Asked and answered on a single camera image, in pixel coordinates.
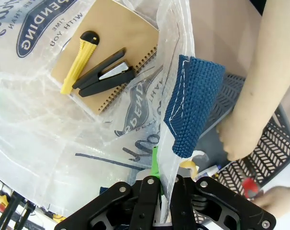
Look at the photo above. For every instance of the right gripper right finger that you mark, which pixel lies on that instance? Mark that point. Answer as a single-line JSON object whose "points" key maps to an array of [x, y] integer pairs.
{"points": [[207, 203]]}

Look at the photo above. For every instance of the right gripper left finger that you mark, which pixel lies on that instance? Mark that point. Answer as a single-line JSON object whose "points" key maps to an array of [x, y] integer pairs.
{"points": [[140, 206]]}

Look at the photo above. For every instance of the black stapler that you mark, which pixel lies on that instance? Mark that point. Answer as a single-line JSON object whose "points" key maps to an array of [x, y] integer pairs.
{"points": [[99, 83]]}

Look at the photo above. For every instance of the yellow black utility knife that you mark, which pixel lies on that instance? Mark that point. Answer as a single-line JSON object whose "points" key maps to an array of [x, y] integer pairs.
{"points": [[80, 57]]}

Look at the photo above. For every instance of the kraft spiral notebook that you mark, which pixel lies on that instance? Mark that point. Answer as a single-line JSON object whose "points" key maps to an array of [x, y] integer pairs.
{"points": [[116, 31]]}

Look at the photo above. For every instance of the person's right forearm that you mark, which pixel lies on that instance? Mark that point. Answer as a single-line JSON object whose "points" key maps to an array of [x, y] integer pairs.
{"points": [[267, 72]]}

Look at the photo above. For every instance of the person's left hand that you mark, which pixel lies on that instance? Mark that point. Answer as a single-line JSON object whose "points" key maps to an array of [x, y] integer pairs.
{"points": [[279, 197]]}

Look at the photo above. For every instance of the person's right hand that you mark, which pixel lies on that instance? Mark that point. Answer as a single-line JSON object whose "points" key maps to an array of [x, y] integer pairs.
{"points": [[240, 139]]}

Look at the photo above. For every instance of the yellowish tape roll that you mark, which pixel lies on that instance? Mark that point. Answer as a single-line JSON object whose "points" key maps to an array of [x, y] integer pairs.
{"points": [[191, 165]]}

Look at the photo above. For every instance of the small red item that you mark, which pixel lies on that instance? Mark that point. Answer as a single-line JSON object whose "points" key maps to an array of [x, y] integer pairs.
{"points": [[249, 187]]}

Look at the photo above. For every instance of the black stand legs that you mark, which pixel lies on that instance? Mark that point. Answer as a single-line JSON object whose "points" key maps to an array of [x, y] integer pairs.
{"points": [[11, 210]]}

